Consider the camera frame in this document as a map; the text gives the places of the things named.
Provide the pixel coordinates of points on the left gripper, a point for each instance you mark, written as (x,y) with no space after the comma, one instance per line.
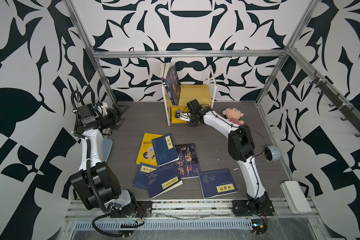
(116,116)

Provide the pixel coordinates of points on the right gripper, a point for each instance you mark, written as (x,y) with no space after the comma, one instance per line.
(191,124)

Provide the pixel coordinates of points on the purple book orange calligraphy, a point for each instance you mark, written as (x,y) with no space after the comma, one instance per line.
(172,85)

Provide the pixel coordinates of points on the navy book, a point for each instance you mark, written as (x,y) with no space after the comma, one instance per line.
(163,180)
(139,180)
(165,150)
(216,183)

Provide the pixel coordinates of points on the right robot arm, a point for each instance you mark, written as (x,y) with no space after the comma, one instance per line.
(241,148)

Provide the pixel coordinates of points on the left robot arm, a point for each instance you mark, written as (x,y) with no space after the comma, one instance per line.
(95,183)

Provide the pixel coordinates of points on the wooden white-framed bookshelf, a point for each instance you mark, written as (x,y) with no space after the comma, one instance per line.
(205,94)

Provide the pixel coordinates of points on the light blue case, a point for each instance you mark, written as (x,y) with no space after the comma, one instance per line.
(106,148)

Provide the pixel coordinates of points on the pink plush doll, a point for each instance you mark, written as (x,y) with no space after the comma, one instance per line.
(233,115)

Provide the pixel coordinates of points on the purple book lower centre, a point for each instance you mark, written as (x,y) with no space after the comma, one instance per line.
(188,163)

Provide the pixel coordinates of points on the white round speaker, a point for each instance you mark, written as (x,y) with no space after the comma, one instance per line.
(272,154)

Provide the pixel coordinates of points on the white box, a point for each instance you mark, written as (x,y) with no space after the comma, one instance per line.
(295,198)

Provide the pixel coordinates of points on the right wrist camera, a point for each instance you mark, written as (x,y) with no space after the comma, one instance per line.
(180,115)

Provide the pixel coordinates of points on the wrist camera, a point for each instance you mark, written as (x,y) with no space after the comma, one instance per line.
(180,115)
(100,109)

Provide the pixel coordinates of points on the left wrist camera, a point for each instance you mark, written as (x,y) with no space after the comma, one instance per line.
(100,109)

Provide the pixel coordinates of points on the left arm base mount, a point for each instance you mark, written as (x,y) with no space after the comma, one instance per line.
(139,209)

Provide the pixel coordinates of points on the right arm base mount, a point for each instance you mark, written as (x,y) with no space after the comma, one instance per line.
(249,207)

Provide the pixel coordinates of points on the white slotted cable duct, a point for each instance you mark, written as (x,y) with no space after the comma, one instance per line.
(176,224)

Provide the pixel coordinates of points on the aluminium frame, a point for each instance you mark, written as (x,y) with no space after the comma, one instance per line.
(288,52)

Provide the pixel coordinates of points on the grey hook rail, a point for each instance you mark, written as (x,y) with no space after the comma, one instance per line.
(338,101)

